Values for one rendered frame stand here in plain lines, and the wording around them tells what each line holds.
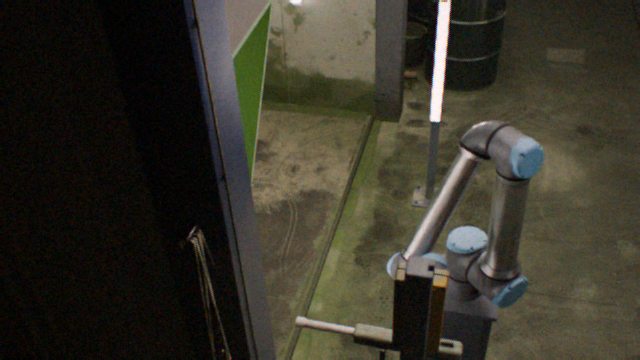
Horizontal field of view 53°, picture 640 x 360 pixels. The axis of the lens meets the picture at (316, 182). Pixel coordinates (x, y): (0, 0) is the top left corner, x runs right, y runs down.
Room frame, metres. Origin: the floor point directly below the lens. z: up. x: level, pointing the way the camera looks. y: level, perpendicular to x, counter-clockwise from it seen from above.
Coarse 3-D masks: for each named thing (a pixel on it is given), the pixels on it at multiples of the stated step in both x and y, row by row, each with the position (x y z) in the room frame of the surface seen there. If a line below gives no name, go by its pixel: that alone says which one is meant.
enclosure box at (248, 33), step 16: (224, 0) 2.35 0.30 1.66; (240, 0) 2.36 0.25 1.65; (256, 0) 2.38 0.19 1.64; (272, 0) 2.45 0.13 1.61; (240, 16) 2.24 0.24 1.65; (256, 16) 2.25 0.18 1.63; (240, 32) 2.12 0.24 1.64; (256, 32) 2.48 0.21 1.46; (240, 48) 2.05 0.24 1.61; (256, 48) 2.48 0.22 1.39; (240, 64) 2.50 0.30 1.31; (256, 64) 2.48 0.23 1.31; (240, 80) 2.50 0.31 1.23; (256, 80) 2.48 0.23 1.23; (240, 96) 2.51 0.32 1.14; (256, 96) 2.49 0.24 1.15; (256, 112) 2.49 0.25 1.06; (256, 128) 2.48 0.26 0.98; (256, 144) 2.49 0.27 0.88
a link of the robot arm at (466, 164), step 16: (480, 128) 1.68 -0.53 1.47; (464, 144) 1.67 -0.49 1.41; (480, 144) 1.64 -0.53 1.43; (464, 160) 1.65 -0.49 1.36; (480, 160) 1.64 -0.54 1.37; (448, 176) 1.65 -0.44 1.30; (464, 176) 1.63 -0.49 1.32; (448, 192) 1.62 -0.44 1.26; (464, 192) 1.62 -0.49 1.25; (432, 208) 1.61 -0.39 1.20; (448, 208) 1.59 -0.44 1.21; (432, 224) 1.58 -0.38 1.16; (416, 240) 1.57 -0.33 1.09; (432, 240) 1.56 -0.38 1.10; (400, 256) 1.57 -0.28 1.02
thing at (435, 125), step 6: (432, 126) 3.02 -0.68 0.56; (438, 126) 3.01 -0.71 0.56; (432, 132) 3.01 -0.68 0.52; (438, 132) 3.01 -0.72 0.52; (432, 138) 3.01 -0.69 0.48; (438, 138) 3.01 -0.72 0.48; (432, 144) 3.01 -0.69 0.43; (438, 144) 3.03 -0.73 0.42; (432, 150) 3.01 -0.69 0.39; (432, 156) 3.01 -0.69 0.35; (432, 162) 3.01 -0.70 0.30; (432, 168) 3.01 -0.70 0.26; (432, 174) 3.01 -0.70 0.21; (432, 180) 3.01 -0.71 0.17; (426, 186) 3.02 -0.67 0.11; (432, 186) 3.01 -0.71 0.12; (426, 192) 3.02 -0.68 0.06; (432, 192) 3.01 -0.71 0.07; (426, 198) 3.02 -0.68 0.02; (432, 198) 3.00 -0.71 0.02
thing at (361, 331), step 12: (300, 324) 1.21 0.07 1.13; (312, 324) 1.21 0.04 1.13; (324, 324) 1.20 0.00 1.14; (360, 324) 1.19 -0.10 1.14; (360, 336) 1.15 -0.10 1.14; (372, 336) 1.14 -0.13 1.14; (384, 336) 1.14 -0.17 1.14; (384, 348) 1.13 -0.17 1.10; (396, 348) 1.12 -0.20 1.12; (444, 348) 1.09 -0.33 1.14; (456, 348) 1.08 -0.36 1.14
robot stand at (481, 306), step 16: (448, 304) 1.65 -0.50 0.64; (464, 304) 1.65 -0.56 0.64; (480, 304) 1.64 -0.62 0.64; (448, 320) 1.63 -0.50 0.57; (464, 320) 1.62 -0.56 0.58; (480, 320) 1.60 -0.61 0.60; (496, 320) 1.57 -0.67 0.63; (448, 336) 1.63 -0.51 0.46; (464, 336) 1.61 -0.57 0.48; (480, 336) 1.59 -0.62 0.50; (464, 352) 1.61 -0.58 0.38; (480, 352) 1.60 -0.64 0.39
